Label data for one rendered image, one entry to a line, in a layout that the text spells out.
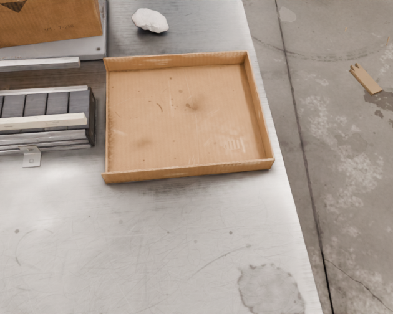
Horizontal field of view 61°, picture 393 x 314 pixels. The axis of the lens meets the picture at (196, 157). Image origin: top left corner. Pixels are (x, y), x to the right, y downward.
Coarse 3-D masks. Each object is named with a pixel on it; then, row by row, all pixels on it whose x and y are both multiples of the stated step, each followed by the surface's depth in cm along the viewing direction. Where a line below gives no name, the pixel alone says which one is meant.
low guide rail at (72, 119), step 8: (0, 120) 54; (8, 120) 54; (16, 120) 54; (24, 120) 55; (32, 120) 55; (40, 120) 55; (48, 120) 55; (56, 120) 55; (64, 120) 55; (72, 120) 55; (80, 120) 56; (0, 128) 55; (8, 128) 55; (16, 128) 56; (24, 128) 56
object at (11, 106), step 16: (0, 96) 61; (16, 96) 61; (32, 96) 61; (48, 96) 61; (64, 96) 61; (80, 96) 62; (0, 112) 59; (16, 112) 59; (32, 112) 59; (48, 112) 60; (64, 112) 60; (80, 112) 60; (32, 128) 58; (48, 128) 58; (64, 128) 58; (80, 128) 59
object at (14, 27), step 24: (0, 0) 61; (24, 0) 62; (48, 0) 63; (72, 0) 64; (96, 0) 72; (0, 24) 65; (24, 24) 66; (48, 24) 67; (72, 24) 69; (96, 24) 70
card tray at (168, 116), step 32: (128, 64) 69; (160, 64) 70; (192, 64) 72; (224, 64) 73; (128, 96) 68; (160, 96) 68; (192, 96) 68; (224, 96) 69; (256, 96) 65; (128, 128) 64; (160, 128) 64; (192, 128) 65; (224, 128) 65; (256, 128) 66; (128, 160) 61; (160, 160) 61; (192, 160) 62; (224, 160) 62; (256, 160) 58
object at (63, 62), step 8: (0, 64) 54; (8, 64) 54; (16, 64) 54; (24, 64) 54; (32, 64) 54; (40, 64) 54; (48, 64) 54; (56, 64) 55; (64, 64) 55; (72, 64) 55
